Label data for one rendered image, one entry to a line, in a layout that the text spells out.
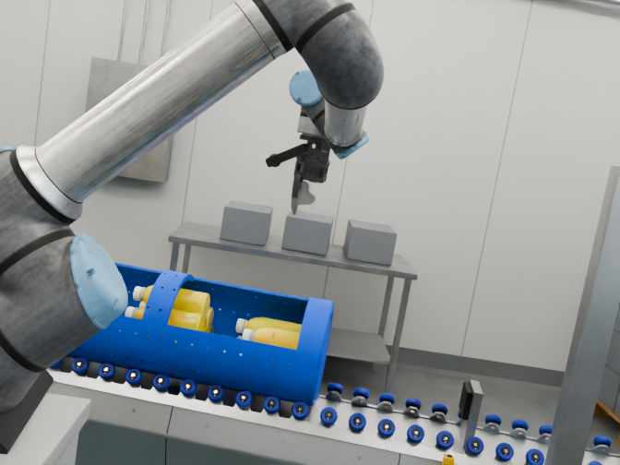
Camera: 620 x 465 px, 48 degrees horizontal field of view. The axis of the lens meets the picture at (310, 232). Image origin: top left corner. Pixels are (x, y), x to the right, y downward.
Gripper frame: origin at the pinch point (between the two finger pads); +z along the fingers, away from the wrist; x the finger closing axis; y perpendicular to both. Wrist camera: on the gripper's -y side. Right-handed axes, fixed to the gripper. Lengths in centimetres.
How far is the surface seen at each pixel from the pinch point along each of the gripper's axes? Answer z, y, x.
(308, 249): 53, -18, 262
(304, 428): 54, 15, -14
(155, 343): 38.8, -26.7, -16.5
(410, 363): 140, 69, 348
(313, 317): 25.2, 11.5, -11.0
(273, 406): 50, 6, -14
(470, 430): 47, 57, -7
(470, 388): 37, 55, -3
